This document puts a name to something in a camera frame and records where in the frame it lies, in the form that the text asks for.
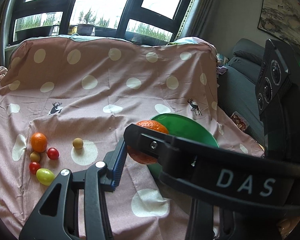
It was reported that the tan longan beside orange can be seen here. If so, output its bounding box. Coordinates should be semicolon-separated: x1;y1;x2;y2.
30;151;41;163

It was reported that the framed landscape painting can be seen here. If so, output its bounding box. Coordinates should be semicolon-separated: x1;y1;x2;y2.
257;0;300;50

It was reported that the green plastic bowl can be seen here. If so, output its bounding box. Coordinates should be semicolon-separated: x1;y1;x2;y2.
151;113;219;180

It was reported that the pink polka dot cloth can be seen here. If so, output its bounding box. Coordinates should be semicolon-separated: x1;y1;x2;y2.
0;37;262;236

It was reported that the orange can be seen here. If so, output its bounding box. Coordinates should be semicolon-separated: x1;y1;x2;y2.
31;132;47;153

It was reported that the black framed window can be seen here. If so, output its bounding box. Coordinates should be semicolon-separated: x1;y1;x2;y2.
7;0;191;46

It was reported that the lone tan longan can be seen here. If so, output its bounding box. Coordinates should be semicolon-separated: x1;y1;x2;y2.
72;138;84;150

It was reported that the green apple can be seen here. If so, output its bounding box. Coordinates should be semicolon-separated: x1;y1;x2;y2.
36;168;55;186

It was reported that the grey sofa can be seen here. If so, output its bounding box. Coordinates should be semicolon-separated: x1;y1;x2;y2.
218;38;264;146

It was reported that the red tomato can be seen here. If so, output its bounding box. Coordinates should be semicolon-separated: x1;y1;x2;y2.
46;147;59;160
29;161;40;175

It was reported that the black planter box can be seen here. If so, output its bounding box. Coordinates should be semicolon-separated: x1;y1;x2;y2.
76;24;117;37

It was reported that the large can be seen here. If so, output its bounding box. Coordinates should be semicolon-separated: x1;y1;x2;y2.
124;120;169;165

